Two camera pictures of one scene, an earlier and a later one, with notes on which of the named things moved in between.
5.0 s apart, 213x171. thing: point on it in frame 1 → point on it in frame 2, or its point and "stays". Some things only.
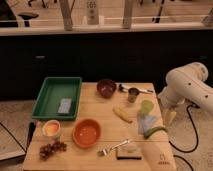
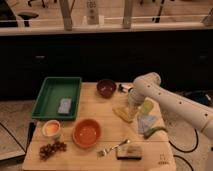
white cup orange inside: [51, 128] stays
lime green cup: [146, 107] stays
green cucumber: [154, 129] stays
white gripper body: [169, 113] → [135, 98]
